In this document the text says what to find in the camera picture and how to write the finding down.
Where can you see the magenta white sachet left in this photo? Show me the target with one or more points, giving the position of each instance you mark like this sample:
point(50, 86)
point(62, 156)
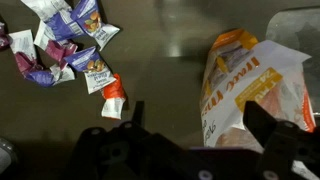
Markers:
point(22, 46)

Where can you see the magenta white sachet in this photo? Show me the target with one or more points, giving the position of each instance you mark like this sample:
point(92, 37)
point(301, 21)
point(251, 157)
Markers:
point(22, 46)
point(46, 41)

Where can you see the purple almond sachet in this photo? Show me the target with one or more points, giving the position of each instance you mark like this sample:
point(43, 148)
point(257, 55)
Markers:
point(97, 73)
point(87, 15)

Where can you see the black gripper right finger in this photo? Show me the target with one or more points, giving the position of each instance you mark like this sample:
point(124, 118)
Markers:
point(259, 122)

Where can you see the purple almond sachet lower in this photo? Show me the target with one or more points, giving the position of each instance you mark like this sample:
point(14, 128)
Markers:
point(97, 73)

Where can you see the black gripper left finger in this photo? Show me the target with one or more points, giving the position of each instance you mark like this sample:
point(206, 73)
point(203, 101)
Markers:
point(138, 114)

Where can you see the orange white sachet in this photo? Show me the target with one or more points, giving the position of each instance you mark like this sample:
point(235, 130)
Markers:
point(115, 98)

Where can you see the steel sink basin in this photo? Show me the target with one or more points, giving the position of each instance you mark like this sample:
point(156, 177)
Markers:
point(299, 29)

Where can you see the purple white sachet top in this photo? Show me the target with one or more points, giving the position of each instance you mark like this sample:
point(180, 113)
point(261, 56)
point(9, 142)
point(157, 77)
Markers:
point(56, 14)

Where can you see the magenta white sachet centre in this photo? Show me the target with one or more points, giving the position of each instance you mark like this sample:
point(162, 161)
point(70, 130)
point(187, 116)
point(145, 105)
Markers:
point(46, 41)

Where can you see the purple almond sachet upper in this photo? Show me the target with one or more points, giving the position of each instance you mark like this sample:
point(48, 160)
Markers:
point(87, 15)

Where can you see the purple crumpled sachet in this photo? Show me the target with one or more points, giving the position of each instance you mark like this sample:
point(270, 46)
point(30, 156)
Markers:
point(51, 77)

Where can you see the orange white snack bag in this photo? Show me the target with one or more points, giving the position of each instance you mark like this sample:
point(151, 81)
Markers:
point(239, 69)

